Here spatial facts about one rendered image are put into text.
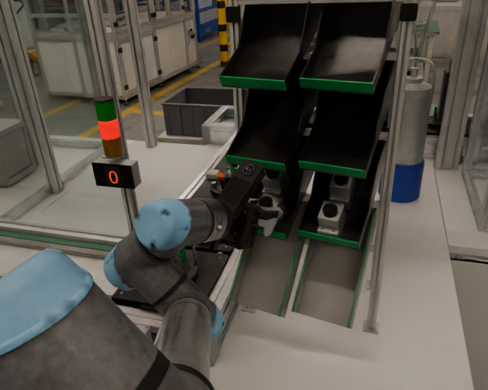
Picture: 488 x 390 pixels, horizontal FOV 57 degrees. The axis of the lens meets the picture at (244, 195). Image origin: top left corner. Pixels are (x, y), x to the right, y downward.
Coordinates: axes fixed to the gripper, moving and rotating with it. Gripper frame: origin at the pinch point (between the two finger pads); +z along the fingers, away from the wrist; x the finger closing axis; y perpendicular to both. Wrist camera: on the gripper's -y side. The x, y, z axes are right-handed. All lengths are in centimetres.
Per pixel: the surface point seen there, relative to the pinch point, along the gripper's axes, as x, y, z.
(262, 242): -5.0, 11.6, 12.2
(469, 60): 11, -60, 109
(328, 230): 13.1, 1.1, 3.0
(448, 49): -119, -206, 701
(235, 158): -6.0, -8.2, -8.0
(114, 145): -48.9, -0.3, -0.1
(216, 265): -19.3, 24.6, 17.9
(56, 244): -72, 38, 7
